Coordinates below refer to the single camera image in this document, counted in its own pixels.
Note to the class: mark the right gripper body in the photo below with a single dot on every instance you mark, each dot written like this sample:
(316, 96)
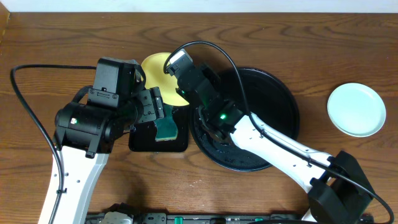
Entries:
(209, 74)

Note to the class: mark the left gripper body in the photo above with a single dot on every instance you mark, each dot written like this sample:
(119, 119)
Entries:
(152, 106)

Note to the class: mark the green yellow sponge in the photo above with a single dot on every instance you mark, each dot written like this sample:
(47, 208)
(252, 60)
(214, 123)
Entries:
(167, 129)

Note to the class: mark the yellow plate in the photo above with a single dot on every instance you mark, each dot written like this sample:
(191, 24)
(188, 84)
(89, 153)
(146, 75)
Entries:
(153, 68)

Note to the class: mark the mint plate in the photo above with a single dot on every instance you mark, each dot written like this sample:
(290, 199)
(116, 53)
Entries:
(356, 110)

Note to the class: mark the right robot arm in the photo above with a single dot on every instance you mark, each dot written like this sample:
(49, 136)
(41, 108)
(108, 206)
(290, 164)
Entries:
(338, 190)

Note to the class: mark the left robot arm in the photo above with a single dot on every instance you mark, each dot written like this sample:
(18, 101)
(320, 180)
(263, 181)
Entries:
(85, 135)

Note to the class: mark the black rectangular tray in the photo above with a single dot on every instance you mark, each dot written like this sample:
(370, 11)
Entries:
(142, 137)

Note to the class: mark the black round tray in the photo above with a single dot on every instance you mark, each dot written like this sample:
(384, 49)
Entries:
(271, 101)

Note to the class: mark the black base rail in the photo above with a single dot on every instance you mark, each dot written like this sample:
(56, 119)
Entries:
(123, 213)

